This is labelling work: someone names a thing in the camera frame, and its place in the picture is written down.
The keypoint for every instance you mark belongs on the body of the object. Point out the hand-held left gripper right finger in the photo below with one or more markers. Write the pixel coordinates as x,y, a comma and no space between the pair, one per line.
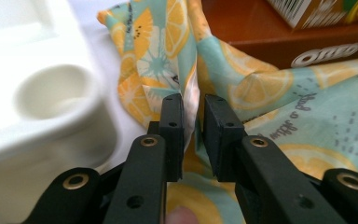
223,140

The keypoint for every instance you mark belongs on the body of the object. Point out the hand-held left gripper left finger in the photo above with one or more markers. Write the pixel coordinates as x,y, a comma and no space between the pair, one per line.
171,140

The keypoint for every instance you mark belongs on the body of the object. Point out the lemon print fabric bag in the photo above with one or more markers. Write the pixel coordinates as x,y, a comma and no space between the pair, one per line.
307,118

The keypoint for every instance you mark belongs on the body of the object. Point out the long brown box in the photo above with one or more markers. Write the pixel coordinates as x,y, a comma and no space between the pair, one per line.
245,25

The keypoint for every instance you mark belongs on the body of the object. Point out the white plastic box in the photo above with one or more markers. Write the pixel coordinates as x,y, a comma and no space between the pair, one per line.
43,93

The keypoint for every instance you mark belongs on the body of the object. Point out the yellow drink carton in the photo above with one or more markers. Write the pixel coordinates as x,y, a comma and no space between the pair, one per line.
323,12

